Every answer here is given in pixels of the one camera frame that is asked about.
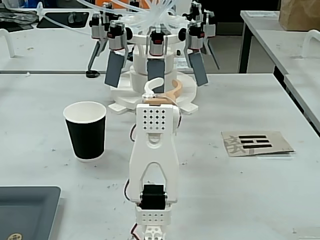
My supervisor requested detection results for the white side table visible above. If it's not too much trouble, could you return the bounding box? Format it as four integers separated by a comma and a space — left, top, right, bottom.
239, 10, 320, 76

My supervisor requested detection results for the brown paper bag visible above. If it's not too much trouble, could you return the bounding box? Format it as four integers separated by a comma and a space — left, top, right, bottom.
278, 0, 320, 32

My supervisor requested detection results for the black flat tray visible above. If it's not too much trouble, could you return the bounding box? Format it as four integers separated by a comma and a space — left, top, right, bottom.
36, 11, 90, 29

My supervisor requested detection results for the clear tube bundle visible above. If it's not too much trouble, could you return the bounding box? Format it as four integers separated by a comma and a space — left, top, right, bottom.
36, 0, 192, 35

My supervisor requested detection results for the white paper label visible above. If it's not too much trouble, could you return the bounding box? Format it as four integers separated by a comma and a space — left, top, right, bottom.
173, 57, 189, 70

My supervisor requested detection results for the black paper cup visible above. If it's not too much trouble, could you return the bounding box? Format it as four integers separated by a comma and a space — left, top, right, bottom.
62, 100, 108, 163

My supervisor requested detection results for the white curved handle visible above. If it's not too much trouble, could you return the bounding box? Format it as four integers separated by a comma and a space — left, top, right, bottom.
0, 28, 16, 59
303, 29, 320, 59

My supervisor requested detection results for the printed cardboard card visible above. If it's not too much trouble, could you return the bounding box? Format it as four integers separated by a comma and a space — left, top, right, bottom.
221, 130, 295, 158

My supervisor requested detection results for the grey paddle actuator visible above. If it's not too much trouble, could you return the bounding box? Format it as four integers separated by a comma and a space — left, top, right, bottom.
104, 20, 129, 89
86, 11, 109, 72
191, 1, 221, 71
146, 26, 168, 95
184, 21, 209, 87

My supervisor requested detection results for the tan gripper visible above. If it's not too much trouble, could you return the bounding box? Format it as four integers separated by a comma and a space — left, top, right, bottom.
142, 77, 184, 106

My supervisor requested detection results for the red black shoulder cable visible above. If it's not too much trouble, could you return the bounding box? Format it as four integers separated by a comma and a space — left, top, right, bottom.
123, 177, 131, 202

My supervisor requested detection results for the white round machine base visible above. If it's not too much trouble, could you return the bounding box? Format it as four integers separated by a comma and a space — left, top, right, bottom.
107, 33, 200, 116

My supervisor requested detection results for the grey plastic tray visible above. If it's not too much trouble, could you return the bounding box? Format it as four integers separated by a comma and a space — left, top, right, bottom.
0, 185, 62, 240

